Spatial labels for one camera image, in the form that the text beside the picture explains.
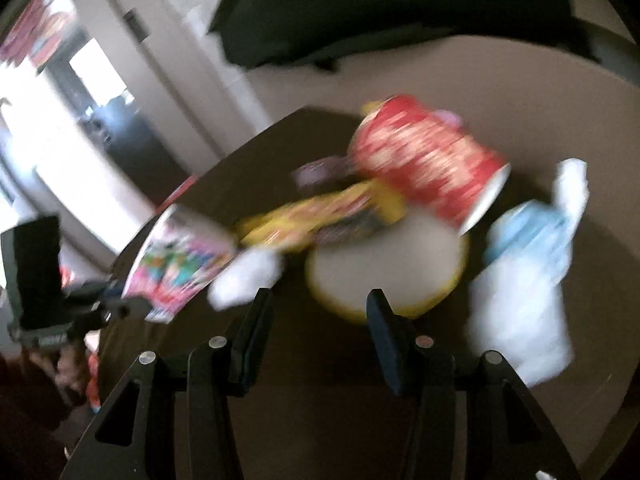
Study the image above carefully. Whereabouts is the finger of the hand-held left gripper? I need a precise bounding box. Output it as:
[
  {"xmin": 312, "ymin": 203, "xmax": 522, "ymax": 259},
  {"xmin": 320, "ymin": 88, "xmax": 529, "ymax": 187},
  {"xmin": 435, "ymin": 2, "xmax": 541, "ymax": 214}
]
[{"xmin": 95, "ymin": 292, "xmax": 153, "ymax": 328}]

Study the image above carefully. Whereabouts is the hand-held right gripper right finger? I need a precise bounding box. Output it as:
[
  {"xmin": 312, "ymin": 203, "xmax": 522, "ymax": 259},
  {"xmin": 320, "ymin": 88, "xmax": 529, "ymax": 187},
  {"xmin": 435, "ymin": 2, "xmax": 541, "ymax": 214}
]
[{"xmin": 366, "ymin": 289, "xmax": 583, "ymax": 480}]

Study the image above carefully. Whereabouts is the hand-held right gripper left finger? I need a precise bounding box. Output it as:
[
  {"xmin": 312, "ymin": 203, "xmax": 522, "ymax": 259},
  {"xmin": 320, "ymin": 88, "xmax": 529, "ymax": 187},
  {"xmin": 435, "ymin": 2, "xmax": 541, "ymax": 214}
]
[{"xmin": 59, "ymin": 287, "xmax": 276, "ymax": 480}]

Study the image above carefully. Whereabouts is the white tissue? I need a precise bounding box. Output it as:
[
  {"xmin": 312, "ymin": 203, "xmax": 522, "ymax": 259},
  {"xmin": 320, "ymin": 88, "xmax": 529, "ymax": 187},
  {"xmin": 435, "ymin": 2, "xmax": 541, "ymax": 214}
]
[{"xmin": 207, "ymin": 249, "xmax": 284, "ymax": 311}]

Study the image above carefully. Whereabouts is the pink colourful paper cup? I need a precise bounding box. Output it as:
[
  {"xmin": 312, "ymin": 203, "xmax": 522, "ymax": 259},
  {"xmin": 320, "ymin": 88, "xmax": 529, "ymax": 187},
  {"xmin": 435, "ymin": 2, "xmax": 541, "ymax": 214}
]
[{"xmin": 121, "ymin": 203, "xmax": 239, "ymax": 324}]

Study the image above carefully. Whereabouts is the round yellow-rimmed lid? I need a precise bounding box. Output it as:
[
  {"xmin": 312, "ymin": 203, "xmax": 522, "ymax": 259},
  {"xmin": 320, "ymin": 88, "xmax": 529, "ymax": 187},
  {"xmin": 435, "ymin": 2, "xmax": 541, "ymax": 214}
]
[{"xmin": 305, "ymin": 211, "xmax": 471, "ymax": 322}]

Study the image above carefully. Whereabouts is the white plastic wrapper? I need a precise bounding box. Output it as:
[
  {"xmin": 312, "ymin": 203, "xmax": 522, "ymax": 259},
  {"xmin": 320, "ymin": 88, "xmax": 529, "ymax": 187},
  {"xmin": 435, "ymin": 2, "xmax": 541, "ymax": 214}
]
[{"xmin": 464, "ymin": 259, "xmax": 577, "ymax": 387}]

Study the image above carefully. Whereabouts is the yellow snack wrapper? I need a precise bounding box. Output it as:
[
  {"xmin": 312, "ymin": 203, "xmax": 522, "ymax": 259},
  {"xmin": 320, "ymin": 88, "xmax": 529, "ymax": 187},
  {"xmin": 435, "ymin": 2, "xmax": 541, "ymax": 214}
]
[{"xmin": 235, "ymin": 179, "xmax": 407, "ymax": 252}]

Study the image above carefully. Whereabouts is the red patterned paper cup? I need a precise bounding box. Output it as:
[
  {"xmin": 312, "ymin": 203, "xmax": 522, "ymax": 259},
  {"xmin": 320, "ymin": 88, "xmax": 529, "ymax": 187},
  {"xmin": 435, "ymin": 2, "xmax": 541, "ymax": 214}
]
[{"xmin": 347, "ymin": 94, "xmax": 512, "ymax": 237}]

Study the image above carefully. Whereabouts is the white and blue packet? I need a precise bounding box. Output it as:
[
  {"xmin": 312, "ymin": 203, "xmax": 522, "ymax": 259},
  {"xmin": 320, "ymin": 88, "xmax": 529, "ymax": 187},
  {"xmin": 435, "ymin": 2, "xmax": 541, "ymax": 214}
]
[{"xmin": 486, "ymin": 158, "xmax": 589, "ymax": 273}]

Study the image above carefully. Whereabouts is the black cloth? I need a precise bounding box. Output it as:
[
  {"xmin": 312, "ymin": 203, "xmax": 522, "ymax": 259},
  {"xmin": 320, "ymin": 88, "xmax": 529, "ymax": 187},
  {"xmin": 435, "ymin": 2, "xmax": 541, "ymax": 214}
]
[{"xmin": 207, "ymin": 0, "xmax": 592, "ymax": 73}]

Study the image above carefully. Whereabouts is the red wall decoration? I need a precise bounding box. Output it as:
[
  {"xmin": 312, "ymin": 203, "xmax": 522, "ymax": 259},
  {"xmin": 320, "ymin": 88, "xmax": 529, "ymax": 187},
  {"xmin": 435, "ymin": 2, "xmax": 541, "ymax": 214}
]
[{"xmin": 0, "ymin": 0, "xmax": 76, "ymax": 73}]

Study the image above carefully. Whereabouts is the dark wall switch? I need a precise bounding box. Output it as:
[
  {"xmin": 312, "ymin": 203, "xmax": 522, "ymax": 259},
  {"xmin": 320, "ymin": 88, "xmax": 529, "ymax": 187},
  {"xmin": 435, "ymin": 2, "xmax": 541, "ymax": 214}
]
[{"xmin": 122, "ymin": 9, "xmax": 150, "ymax": 42}]

